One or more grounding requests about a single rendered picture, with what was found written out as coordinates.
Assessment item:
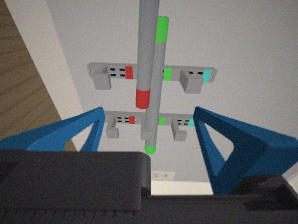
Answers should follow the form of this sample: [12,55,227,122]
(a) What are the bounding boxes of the grey metal bar with green ends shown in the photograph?
[145,16,169,154]

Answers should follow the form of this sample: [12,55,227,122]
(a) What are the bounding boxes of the grey metal bar with red end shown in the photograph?
[136,0,160,109]

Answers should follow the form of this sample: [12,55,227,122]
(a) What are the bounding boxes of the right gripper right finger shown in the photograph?
[193,106,298,195]

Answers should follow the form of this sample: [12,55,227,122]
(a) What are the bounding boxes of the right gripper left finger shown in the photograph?
[0,107,105,151]

